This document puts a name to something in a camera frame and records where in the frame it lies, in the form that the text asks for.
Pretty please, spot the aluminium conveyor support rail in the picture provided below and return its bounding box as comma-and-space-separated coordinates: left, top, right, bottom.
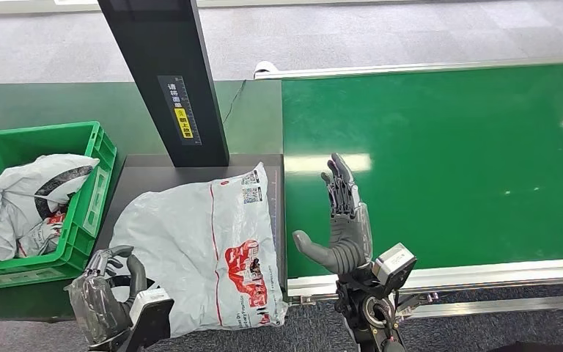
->
288, 291, 563, 320

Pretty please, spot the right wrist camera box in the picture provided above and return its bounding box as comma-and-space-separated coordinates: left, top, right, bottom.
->
372, 243, 417, 293

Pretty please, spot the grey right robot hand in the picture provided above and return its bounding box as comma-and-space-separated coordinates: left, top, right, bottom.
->
292, 153, 375, 277

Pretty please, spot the white courier bag black logo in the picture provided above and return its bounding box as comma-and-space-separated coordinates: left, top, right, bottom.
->
0, 153, 100, 234

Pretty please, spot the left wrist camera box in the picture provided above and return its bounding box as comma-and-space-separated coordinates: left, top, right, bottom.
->
128, 287, 176, 352

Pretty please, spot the yellow and black machine label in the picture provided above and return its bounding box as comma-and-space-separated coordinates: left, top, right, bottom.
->
157, 75, 203, 146

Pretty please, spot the black inbound scanner machine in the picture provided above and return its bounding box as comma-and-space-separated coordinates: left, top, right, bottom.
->
87, 0, 287, 293

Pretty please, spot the green conveyor belt aluminium frame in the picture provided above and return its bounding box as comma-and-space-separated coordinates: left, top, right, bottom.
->
254, 56, 563, 298

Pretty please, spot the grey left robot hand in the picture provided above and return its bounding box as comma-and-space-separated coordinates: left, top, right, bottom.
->
65, 245, 149, 348

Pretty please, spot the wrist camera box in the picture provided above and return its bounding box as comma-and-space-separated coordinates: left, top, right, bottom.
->
372, 243, 417, 293
128, 287, 176, 352

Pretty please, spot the green plastic crate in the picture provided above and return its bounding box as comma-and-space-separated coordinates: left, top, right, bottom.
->
0, 120, 117, 293

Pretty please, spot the small white bag red print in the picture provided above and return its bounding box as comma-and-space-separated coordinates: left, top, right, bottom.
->
15, 212, 66, 258

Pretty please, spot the white courier bag red print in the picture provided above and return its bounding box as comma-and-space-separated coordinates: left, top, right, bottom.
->
108, 161, 290, 339

